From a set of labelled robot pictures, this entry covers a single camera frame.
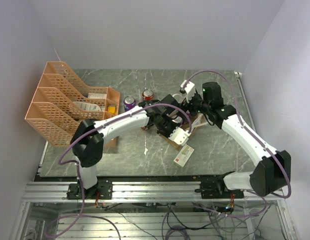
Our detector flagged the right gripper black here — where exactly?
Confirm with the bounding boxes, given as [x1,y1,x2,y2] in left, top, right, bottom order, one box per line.
[176,90,211,122]

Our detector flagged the red cola can back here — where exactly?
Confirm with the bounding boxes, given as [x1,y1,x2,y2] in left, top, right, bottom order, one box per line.
[142,89,154,101]

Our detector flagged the purple Fanta can front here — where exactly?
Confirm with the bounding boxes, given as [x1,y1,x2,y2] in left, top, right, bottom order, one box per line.
[172,115,183,124]

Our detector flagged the purple fanta can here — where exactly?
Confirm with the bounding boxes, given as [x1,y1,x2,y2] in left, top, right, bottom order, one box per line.
[123,96,136,112]
[172,115,183,124]

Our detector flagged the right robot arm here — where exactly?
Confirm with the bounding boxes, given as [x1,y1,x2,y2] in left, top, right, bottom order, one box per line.
[180,80,291,198]

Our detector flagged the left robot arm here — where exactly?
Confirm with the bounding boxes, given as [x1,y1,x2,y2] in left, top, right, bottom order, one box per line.
[67,95,190,200]

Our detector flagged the small white cardboard box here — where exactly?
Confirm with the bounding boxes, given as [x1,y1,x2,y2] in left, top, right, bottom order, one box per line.
[173,144,194,168]

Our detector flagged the purple Fanta can left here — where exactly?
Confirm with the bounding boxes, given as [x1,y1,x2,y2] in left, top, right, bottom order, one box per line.
[123,96,136,112]

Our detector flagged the yellow item in organizer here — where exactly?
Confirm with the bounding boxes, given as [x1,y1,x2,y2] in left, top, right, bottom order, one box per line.
[107,105,117,115]

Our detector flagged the white papers in organizer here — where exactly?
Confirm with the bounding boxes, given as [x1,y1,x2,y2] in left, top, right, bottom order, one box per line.
[73,92,107,112]

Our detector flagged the orange plastic desk organizer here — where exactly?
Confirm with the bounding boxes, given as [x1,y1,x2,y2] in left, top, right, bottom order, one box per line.
[25,61,120,147]

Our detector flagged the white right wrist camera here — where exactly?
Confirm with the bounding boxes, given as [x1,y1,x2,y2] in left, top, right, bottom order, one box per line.
[179,80,196,103]

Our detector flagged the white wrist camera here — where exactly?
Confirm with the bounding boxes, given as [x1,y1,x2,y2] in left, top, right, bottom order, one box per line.
[168,127,191,146]
[179,80,196,103]

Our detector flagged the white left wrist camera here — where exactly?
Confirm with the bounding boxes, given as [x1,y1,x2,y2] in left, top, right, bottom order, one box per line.
[168,127,191,146]

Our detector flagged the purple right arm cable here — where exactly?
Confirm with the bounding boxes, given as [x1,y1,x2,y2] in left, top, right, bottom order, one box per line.
[183,69,293,200]

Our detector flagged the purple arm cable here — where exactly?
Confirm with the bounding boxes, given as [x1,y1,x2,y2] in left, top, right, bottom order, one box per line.
[43,102,195,238]
[183,69,293,200]

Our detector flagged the aluminium corner rail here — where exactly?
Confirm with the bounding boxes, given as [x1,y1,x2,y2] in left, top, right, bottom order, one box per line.
[234,71,256,131]

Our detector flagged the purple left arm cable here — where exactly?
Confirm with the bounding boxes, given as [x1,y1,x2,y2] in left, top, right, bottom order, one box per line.
[43,102,195,238]

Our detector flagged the aluminium mounting rail frame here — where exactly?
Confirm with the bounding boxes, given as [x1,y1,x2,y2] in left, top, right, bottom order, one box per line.
[11,175,297,240]

